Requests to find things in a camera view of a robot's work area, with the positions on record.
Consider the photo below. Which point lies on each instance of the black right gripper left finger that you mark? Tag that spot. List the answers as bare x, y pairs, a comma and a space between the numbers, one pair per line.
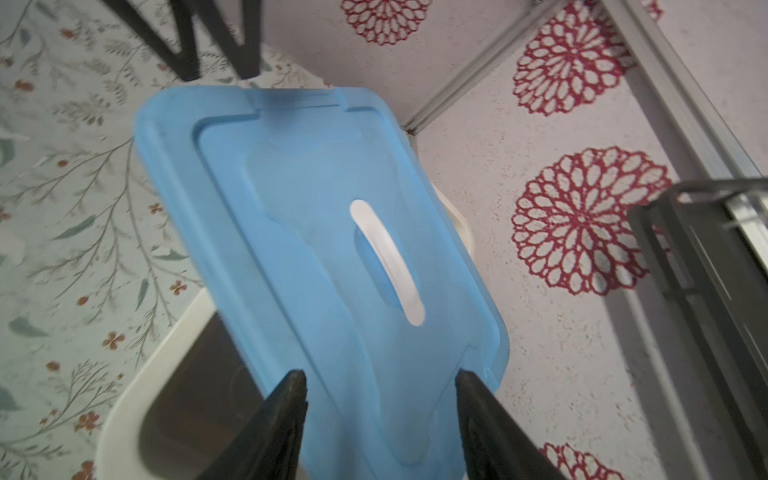
268, 446

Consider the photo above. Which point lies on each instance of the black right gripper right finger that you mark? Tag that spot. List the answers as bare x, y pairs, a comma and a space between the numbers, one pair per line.
494, 446

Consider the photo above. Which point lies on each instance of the grey wall shelf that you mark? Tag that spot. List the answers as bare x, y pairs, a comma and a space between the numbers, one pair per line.
694, 240

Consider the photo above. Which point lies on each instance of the blue plastic bin lid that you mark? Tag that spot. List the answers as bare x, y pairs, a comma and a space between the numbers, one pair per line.
326, 249

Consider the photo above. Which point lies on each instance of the white plastic storage bin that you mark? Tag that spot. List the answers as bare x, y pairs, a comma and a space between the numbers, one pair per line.
184, 407

